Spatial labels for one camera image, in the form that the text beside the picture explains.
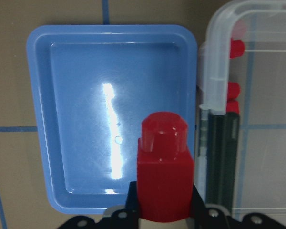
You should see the blue plastic tray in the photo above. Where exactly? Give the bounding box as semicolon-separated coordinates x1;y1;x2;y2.
26;25;197;215

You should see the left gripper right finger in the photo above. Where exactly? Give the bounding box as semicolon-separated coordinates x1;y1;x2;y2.
189;184;205;229

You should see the black box latch handle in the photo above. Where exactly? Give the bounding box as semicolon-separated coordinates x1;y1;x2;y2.
205;112;240;212

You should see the clear plastic storage box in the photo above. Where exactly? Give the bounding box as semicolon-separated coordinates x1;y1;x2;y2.
195;0;286;229

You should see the red block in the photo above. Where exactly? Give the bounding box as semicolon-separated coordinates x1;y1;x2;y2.
226;100;240;115
230;38;245;59
137;112;194;223
227;82;241;100

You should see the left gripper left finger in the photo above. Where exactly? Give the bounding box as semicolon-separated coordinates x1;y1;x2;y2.
125;181;140;229

